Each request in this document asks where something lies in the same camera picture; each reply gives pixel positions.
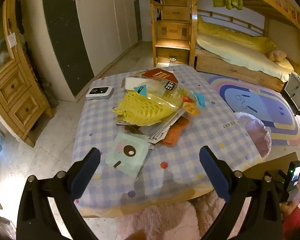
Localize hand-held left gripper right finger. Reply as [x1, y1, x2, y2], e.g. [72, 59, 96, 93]
[199, 145, 283, 240]

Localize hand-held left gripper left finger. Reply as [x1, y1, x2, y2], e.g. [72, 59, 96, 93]
[16, 147, 102, 240]

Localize mint green pouch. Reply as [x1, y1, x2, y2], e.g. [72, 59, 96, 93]
[105, 132, 149, 179]

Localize bin with pink liner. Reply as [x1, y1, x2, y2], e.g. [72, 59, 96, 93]
[234, 112, 272, 159]

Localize orange fuzzy cloth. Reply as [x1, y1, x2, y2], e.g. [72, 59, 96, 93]
[161, 117, 190, 146]

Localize white wrapper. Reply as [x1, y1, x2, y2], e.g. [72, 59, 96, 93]
[140, 112, 188, 144]

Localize yellow foam fruit net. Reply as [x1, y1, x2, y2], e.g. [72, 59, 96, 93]
[112, 91, 180, 127]

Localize clear plastic snack bag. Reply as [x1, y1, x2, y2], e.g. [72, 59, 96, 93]
[134, 79, 205, 115]

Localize red brown booklet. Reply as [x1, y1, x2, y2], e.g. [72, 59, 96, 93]
[140, 68, 177, 80]

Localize person's right forearm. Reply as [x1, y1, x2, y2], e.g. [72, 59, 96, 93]
[281, 201, 300, 238]

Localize checkered tablecloth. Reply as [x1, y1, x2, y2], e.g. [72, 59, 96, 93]
[72, 66, 262, 218]

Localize white timer device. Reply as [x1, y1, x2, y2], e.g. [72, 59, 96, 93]
[86, 85, 115, 100]

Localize rainbow oval rug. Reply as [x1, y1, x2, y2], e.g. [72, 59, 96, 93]
[207, 74, 300, 147]

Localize grey nightstand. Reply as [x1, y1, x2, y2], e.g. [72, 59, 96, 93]
[284, 72, 300, 117]

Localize wooden glass-door cabinet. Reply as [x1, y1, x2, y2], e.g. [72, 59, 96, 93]
[0, 0, 54, 148]

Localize pale yellow bed sheet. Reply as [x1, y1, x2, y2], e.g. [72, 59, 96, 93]
[196, 32, 294, 82]

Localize beige plush toy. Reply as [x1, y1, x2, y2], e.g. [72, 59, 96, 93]
[266, 49, 288, 63]

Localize yellow duvet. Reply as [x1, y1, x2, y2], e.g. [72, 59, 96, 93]
[197, 16, 278, 54]

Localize white wardrobe with round holes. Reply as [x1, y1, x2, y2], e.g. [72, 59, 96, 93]
[41, 0, 143, 103]

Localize wooden stair drawers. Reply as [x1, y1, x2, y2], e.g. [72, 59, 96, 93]
[150, 0, 198, 67]

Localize white paper note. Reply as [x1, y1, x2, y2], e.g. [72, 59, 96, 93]
[7, 32, 17, 47]

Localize jump rope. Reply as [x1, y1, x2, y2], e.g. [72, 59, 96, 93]
[236, 95, 257, 112]

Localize wooden bunk bed frame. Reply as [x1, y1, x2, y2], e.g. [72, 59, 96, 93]
[195, 0, 300, 93]

